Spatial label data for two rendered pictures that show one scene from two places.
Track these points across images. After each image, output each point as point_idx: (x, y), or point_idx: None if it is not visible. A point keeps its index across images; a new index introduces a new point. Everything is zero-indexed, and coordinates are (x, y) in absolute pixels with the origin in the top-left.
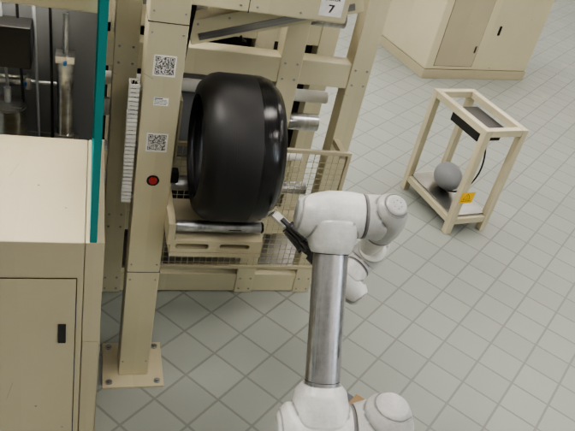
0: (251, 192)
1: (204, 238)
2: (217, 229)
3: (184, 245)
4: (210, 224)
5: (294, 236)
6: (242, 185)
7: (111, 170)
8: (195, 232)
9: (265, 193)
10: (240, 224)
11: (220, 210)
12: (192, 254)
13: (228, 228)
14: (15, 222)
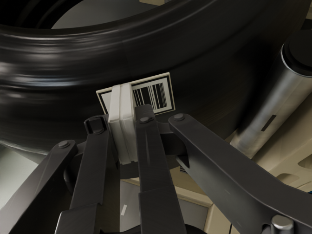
0: (35, 156)
1: (269, 162)
2: (252, 141)
3: (282, 177)
4: (237, 139)
5: (118, 217)
6: (30, 158)
7: (308, 14)
8: (267, 146)
9: (12, 143)
10: (257, 101)
11: (129, 177)
12: (305, 189)
13: (256, 129)
14: None
